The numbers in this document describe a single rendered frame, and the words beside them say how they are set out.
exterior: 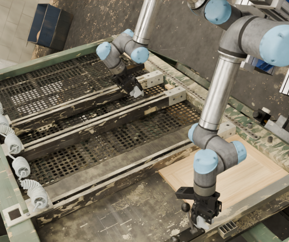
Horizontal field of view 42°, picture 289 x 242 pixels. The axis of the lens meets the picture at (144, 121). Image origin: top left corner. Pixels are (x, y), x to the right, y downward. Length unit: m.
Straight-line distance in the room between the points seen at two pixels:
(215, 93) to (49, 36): 4.69
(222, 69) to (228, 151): 0.27
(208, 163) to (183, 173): 0.63
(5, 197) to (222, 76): 1.05
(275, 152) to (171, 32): 2.38
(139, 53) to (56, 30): 4.25
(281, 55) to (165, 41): 2.95
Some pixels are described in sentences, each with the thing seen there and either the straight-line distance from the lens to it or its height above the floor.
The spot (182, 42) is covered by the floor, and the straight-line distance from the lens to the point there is 3.83.
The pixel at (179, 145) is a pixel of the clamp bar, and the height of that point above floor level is 1.19.
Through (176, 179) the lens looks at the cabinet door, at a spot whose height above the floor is 1.25.
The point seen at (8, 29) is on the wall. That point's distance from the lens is 6.71.
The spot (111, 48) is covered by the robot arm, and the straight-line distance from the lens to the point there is 1.76.
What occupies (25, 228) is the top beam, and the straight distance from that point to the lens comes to 1.60.
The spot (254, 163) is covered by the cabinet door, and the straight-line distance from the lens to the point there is 1.88.
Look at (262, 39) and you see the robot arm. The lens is 1.13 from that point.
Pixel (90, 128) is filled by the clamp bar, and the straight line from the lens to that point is 2.06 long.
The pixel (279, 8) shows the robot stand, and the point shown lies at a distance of 1.70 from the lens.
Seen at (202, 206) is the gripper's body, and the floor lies 1.50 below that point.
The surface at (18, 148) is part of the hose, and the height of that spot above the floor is 1.80.
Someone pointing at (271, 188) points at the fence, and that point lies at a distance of 1.74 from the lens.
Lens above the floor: 2.54
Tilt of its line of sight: 40 degrees down
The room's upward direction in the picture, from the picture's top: 75 degrees counter-clockwise
